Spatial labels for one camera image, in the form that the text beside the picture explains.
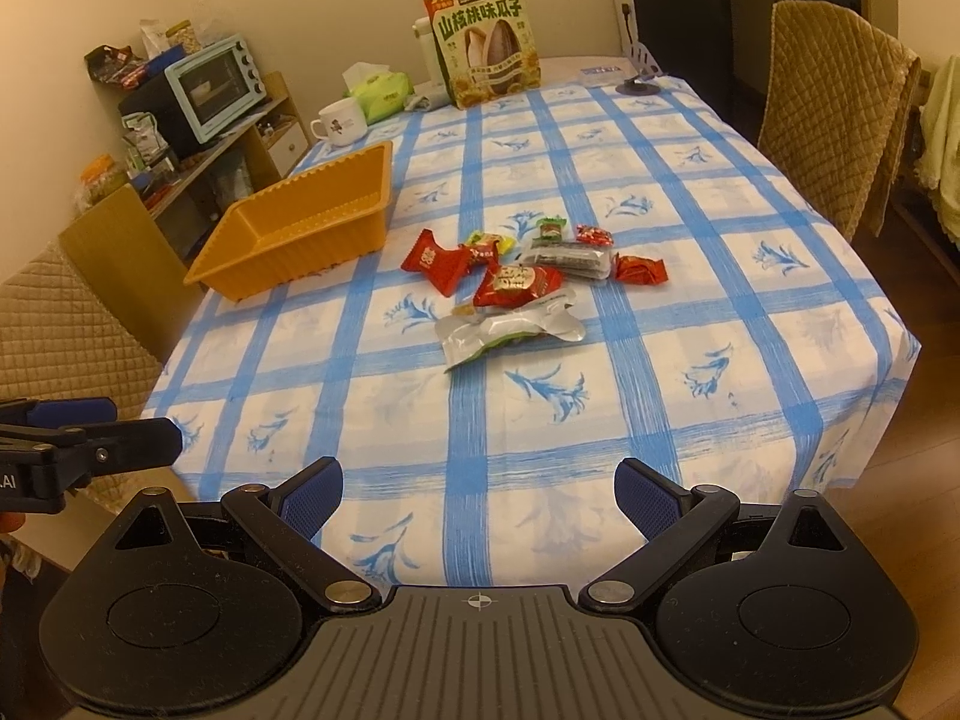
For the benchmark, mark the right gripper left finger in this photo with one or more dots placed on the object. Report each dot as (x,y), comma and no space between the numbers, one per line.
(282,522)

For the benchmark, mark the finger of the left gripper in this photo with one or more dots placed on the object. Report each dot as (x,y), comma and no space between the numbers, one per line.
(55,414)
(82,453)

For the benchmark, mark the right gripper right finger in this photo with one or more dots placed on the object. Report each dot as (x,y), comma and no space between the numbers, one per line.
(681,530)

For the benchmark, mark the silver green foil pouch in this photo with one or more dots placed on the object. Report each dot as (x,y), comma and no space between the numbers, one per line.
(467,337)

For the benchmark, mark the red date snack packet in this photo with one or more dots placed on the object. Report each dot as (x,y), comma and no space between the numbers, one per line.
(510,286)

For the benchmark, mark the person's left hand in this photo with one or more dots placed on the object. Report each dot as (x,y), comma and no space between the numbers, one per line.
(11,521)

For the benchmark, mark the left quilted beige chair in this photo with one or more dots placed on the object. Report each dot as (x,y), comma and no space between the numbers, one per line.
(96,314)

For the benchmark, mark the quilted beige chair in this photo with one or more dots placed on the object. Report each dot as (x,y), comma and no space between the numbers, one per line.
(96,314)
(837,110)

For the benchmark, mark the wooden shelf unit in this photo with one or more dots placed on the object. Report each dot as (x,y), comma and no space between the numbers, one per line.
(258,150)

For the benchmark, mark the snack jar on shelf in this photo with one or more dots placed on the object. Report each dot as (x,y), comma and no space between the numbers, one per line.
(98,180)

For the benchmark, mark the orange red wrapped candy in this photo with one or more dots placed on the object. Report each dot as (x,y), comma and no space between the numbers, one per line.
(639,271)

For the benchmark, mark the blue checked tablecloth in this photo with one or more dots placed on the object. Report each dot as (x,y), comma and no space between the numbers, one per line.
(769,360)

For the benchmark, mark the dark clear snack packet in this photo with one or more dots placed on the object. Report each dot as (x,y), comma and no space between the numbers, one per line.
(575,259)

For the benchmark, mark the small red candy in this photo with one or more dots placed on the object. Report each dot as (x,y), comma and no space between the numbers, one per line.
(593,235)

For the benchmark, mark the large red snack packet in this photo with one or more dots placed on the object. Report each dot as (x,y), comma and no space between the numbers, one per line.
(443,268)

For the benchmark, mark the orange plastic tray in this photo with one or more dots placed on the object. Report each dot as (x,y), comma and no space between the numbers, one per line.
(318,219)

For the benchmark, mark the yellow green candy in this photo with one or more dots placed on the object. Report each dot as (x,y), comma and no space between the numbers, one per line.
(485,246)

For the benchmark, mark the light blue toaster oven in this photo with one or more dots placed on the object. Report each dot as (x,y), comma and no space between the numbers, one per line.
(216,85)

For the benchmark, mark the white ceramic mug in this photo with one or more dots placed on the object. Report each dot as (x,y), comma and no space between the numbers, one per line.
(340,124)

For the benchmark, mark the black round coaster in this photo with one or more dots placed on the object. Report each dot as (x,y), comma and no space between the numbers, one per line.
(638,87)

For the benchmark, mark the green tissue pack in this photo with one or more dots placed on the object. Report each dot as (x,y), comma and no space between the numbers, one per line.
(379,91)

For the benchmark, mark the grey crumpled cloth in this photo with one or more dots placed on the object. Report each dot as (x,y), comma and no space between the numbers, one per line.
(430,97)

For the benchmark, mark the right quilted beige chair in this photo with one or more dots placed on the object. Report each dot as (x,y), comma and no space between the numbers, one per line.
(837,110)

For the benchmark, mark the white phone stand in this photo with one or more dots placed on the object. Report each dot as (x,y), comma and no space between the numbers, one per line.
(645,65)

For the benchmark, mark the small plastic card packet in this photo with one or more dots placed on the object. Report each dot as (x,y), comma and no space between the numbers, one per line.
(600,74)

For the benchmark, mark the black cabinet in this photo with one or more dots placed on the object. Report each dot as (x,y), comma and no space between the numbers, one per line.
(691,39)

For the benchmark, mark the sunflower seed snack box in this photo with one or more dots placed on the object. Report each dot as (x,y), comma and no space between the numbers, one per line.
(487,48)

